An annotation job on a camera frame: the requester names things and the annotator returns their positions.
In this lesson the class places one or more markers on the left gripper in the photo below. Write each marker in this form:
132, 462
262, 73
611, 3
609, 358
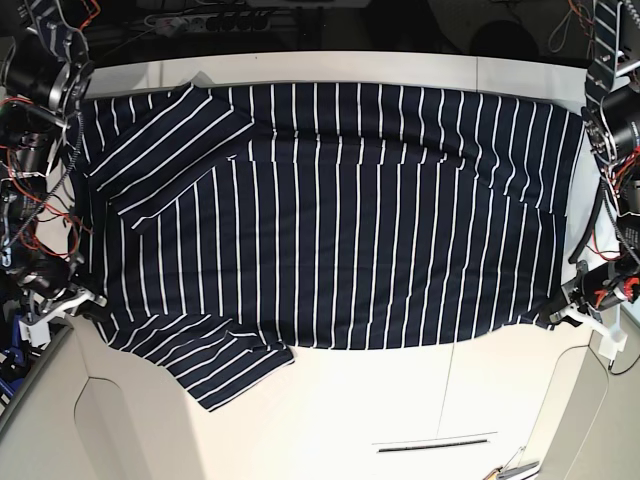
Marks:
583, 299

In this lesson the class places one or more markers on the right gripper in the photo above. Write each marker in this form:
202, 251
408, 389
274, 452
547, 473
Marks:
54, 287

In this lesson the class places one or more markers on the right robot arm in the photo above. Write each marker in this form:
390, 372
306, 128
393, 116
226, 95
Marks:
44, 78

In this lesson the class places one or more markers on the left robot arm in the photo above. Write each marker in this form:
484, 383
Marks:
611, 118

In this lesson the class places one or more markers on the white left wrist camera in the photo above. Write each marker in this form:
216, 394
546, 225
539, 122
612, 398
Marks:
612, 343

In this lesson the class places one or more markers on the white power strip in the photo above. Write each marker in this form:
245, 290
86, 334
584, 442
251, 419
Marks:
174, 25

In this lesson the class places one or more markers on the navy white striped T-shirt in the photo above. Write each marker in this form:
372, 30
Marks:
228, 226

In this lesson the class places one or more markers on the grey tool with orange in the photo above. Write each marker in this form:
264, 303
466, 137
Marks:
513, 469

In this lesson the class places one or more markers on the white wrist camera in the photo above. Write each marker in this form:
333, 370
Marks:
37, 335
612, 343

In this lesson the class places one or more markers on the blue clamp tool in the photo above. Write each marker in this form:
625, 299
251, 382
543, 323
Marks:
14, 361

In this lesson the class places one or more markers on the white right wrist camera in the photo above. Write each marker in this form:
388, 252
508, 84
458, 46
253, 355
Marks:
37, 335

